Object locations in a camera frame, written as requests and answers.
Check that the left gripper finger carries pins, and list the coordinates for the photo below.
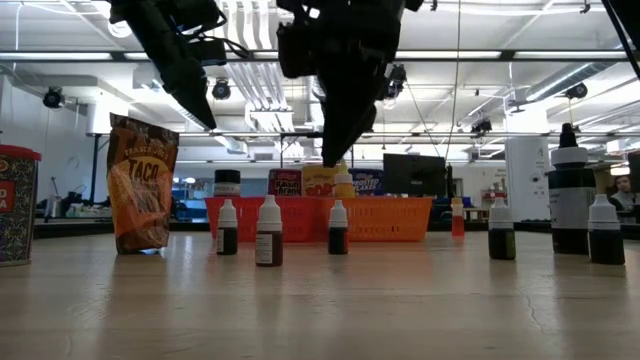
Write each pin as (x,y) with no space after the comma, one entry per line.
(195,100)

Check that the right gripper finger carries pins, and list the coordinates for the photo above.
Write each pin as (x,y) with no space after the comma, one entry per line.
(345,105)
(369,122)

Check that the blue Frosted Flakes box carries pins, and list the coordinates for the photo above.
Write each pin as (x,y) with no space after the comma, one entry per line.
(367,184)

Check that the yellow squeeze bottle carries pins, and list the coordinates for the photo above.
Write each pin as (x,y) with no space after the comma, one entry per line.
(344,187)

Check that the yellow Corn Pops box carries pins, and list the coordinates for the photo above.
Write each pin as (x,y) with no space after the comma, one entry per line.
(317,182)

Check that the black-lidded spice jar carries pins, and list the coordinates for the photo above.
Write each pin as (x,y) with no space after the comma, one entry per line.
(227,182)

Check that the small dark red dropper bottle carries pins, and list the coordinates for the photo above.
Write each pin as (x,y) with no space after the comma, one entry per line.
(337,240)

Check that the small orange dropper bottle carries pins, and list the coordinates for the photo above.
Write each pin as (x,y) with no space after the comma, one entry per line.
(456,225)

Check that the small brown dropper bottle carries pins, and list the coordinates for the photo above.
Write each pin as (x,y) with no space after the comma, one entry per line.
(269,245)

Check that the small green dropper bottle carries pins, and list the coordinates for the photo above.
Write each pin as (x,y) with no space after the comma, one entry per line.
(501,240)

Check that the red-lidded patterned can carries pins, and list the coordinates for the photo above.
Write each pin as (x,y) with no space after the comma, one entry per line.
(17,210)

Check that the large black dropper bottle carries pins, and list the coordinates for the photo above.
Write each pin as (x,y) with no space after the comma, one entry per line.
(571,200)

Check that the small black dropper bottle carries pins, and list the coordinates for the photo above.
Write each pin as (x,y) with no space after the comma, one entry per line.
(606,245)

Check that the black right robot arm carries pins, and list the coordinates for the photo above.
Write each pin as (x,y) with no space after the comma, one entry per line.
(632,15)

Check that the black ceiling spotlight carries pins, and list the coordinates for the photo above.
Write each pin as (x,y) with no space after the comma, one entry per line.
(52,97)
(221,89)
(398,80)
(576,91)
(481,126)

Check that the black monitor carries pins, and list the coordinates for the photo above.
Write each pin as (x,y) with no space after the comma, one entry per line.
(414,175)

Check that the orange slotted plastic basket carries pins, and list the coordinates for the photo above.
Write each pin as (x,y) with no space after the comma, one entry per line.
(385,220)

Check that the orange taco seasoning bag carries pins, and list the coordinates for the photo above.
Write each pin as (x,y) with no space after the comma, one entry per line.
(142,190)

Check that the white cylindrical column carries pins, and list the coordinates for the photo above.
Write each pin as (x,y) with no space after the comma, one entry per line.
(527,175)

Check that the dark background workbench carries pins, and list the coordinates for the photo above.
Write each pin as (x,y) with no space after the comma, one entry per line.
(75,227)

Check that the person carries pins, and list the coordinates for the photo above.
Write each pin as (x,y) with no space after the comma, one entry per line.
(624,197)

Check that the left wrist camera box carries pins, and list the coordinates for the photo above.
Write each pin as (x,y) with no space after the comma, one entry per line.
(212,51)

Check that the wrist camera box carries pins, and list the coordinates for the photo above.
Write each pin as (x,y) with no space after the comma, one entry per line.
(212,51)
(294,50)

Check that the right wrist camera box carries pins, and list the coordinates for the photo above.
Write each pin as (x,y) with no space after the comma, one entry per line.
(294,50)

